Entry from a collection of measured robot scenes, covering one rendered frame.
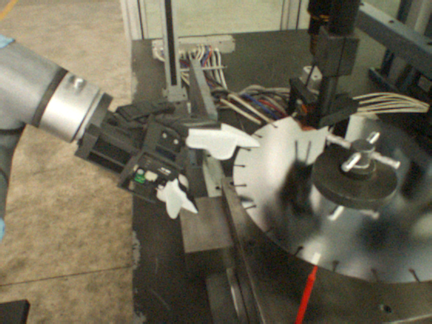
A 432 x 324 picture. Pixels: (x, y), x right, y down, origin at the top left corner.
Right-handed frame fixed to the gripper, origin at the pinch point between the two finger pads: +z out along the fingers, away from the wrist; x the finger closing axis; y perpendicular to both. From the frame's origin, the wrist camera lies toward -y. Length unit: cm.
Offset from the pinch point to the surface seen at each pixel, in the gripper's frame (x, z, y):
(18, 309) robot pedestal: -33.9, -16.1, 10.0
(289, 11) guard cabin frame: 5, 30, -121
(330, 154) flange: 10.1, 11.0, -2.8
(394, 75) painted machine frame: 17, 50, -63
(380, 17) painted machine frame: 27, 20, -38
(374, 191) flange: 12.3, 14.2, 4.8
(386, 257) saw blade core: 10.6, 13.6, 14.1
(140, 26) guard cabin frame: -30, -19, -106
